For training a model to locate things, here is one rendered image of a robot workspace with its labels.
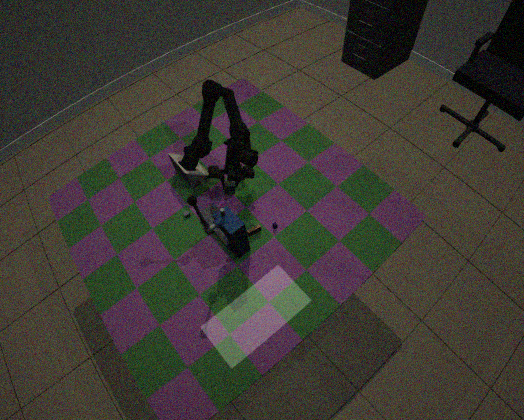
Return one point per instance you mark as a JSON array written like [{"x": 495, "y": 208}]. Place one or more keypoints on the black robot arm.
[{"x": 201, "y": 146}]

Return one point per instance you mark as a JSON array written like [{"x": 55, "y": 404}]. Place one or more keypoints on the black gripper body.
[{"x": 214, "y": 172}]

